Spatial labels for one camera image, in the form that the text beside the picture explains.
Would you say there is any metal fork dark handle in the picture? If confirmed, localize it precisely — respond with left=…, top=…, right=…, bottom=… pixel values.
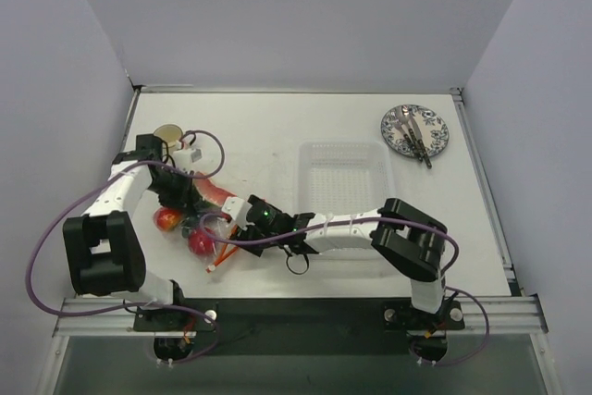
left=395, top=105, right=433, bottom=169

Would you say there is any fake watermelon slice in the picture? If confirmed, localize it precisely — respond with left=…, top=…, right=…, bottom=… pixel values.
left=192, top=179, right=236, bottom=220

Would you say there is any white plastic basket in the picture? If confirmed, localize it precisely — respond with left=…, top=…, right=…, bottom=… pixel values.
left=295, top=139, right=398, bottom=257

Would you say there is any fake red apple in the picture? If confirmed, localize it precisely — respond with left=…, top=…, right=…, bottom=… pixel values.
left=188, top=229, right=216, bottom=257

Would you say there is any metal spoon dark handle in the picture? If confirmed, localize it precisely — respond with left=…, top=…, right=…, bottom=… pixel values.
left=400, top=105, right=427, bottom=162

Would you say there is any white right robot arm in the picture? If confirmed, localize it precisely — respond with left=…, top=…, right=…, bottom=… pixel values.
left=222, top=195, right=448, bottom=328

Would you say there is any aluminium front rail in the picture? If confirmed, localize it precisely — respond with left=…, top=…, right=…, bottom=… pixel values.
left=55, top=295, right=549, bottom=337

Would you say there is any clear zip bag orange seal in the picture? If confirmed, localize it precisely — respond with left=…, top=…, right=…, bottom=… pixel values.
left=154, top=172, right=244, bottom=276

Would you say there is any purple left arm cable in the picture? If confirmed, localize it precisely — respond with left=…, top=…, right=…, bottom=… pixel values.
left=25, top=129, right=227, bottom=364

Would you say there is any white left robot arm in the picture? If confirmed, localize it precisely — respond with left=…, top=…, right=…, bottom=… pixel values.
left=62, top=134, right=204, bottom=331

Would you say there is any cream mug black handle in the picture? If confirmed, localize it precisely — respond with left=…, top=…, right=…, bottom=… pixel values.
left=153, top=124, right=193, bottom=152

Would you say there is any fake dark grape bunch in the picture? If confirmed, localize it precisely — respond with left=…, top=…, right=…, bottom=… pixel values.
left=180, top=215, right=201, bottom=238

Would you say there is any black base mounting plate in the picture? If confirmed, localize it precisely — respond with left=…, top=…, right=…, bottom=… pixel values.
left=133, top=297, right=465, bottom=361

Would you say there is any blue floral plate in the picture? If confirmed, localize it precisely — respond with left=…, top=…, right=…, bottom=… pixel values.
left=380, top=105, right=450, bottom=159

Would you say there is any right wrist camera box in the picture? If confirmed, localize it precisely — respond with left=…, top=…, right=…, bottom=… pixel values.
left=221, top=196, right=252, bottom=228

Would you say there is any fake orange persimmon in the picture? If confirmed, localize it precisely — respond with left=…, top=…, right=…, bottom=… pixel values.
left=153, top=207, right=183, bottom=232

